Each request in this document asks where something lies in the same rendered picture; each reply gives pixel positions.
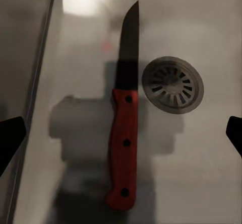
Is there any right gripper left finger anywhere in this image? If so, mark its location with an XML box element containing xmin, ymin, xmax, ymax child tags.
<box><xmin>0</xmin><ymin>116</ymin><xmax>26</xmax><ymax>177</ymax></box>

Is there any parer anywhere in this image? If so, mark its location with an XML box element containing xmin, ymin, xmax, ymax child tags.
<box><xmin>104</xmin><ymin>1</ymin><xmax>140</xmax><ymax>211</ymax></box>

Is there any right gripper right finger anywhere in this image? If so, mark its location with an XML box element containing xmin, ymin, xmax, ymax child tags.
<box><xmin>226</xmin><ymin>116</ymin><xmax>242</xmax><ymax>157</ymax></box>

